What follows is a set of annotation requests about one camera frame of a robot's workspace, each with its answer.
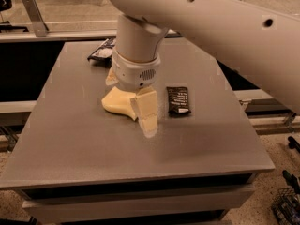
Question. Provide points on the blue white crumpled bag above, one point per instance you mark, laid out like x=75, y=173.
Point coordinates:
x=103, y=51

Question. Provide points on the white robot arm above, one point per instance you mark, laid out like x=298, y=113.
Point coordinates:
x=262, y=44

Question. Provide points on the grey horizontal rail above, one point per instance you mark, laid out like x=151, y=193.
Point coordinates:
x=58, y=36

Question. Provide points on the black wire basket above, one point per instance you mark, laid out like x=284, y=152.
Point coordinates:
x=286, y=207

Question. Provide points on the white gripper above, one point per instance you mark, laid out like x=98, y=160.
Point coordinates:
x=133, y=74

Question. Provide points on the left metal bracket post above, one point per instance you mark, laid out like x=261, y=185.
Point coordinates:
x=39, y=27

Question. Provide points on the yellow wavy sponge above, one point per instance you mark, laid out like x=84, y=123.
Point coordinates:
x=119, y=102

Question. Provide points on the black snack bar wrapper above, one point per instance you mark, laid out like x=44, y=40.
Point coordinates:
x=178, y=100

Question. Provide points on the grey table with drawers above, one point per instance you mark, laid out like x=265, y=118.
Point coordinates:
x=76, y=162

